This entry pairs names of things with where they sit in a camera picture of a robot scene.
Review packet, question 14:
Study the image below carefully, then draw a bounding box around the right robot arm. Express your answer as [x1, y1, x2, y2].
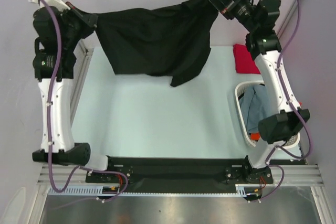
[209, 0, 310, 184]

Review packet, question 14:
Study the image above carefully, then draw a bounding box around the white laundry basket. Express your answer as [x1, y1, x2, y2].
[233, 81, 301, 148]

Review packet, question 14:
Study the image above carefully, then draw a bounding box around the aluminium frame rail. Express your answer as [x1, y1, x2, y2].
[37, 165, 324, 188]

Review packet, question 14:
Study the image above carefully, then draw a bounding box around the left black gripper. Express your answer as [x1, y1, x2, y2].
[58, 2, 97, 50]

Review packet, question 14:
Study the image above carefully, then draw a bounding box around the black t shirt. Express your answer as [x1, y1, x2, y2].
[95, 0, 224, 87]

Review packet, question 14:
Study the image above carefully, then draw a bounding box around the white cable duct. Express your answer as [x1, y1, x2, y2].
[48, 185, 261, 197]

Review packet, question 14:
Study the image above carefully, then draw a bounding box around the grey blue t shirt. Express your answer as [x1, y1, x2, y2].
[239, 84, 271, 133]

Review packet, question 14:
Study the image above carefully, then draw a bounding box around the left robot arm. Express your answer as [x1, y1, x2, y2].
[32, 6, 116, 182]

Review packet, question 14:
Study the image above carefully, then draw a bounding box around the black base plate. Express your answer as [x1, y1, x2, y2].
[86, 157, 274, 193]

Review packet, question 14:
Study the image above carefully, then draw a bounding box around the orange t shirt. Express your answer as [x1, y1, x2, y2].
[250, 100, 303, 141]

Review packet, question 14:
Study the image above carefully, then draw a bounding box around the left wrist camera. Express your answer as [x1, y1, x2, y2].
[44, 0, 70, 12]

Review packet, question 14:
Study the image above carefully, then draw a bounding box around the folded red t shirt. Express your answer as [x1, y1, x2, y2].
[233, 44, 260, 74]

